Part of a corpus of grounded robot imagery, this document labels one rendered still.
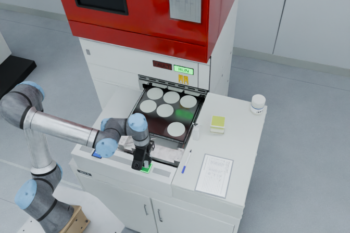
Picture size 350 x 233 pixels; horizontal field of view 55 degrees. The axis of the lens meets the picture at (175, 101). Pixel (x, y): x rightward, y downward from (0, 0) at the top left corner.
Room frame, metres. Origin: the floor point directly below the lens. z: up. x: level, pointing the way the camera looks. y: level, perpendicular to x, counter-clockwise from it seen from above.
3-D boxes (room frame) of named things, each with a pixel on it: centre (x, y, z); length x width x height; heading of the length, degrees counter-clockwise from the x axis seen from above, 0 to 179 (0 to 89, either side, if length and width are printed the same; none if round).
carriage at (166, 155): (1.00, 0.15, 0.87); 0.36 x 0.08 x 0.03; 67
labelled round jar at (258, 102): (1.16, -0.45, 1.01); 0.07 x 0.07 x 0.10
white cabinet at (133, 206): (1.08, 0.05, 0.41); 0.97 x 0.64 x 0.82; 67
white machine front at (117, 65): (1.49, 0.17, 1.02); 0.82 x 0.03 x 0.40; 67
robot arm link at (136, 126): (0.86, 0.16, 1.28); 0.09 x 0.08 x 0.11; 85
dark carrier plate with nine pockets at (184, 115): (1.26, 0.06, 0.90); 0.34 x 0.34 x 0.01; 67
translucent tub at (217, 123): (1.05, -0.22, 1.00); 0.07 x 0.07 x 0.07; 76
